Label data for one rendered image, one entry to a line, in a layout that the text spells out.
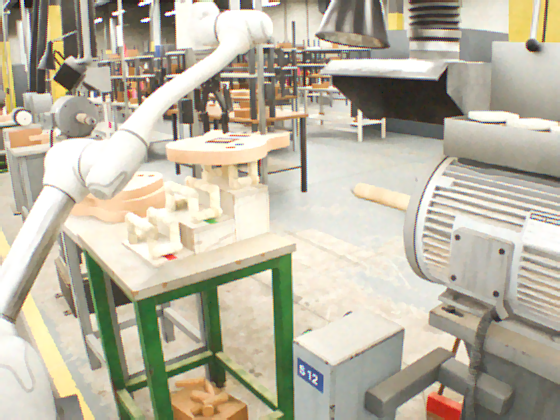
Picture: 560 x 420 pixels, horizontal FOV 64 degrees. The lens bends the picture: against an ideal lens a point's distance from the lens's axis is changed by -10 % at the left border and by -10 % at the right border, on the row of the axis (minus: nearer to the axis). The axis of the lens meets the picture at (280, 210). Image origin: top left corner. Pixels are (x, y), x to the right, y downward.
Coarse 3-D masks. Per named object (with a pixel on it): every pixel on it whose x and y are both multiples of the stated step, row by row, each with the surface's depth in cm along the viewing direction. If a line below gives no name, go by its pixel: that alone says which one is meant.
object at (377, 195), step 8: (360, 184) 106; (360, 192) 105; (368, 192) 103; (376, 192) 101; (384, 192) 100; (392, 192) 99; (376, 200) 102; (384, 200) 99; (392, 200) 98; (400, 200) 96; (408, 200) 95; (400, 208) 97
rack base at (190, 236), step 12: (180, 216) 167; (228, 216) 166; (168, 228) 169; (180, 228) 162; (192, 228) 155; (204, 228) 158; (216, 228) 161; (228, 228) 164; (192, 240) 157; (204, 240) 159; (216, 240) 162; (228, 240) 165; (204, 252) 160
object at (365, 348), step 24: (360, 312) 82; (312, 336) 76; (336, 336) 76; (360, 336) 75; (384, 336) 75; (312, 360) 72; (336, 360) 69; (360, 360) 72; (384, 360) 76; (312, 384) 73; (336, 384) 70; (360, 384) 73; (312, 408) 75; (336, 408) 71; (360, 408) 75
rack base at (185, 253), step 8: (144, 240) 169; (160, 240) 168; (168, 240) 168; (128, 248) 164; (136, 248) 162; (144, 248) 162; (184, 248) 161; (144, 256) 155; (160, 256) 154; (176, 256) 155; (184, 256) 155; (192, 256) 157; (152, 264) 149; (160, 264) 150
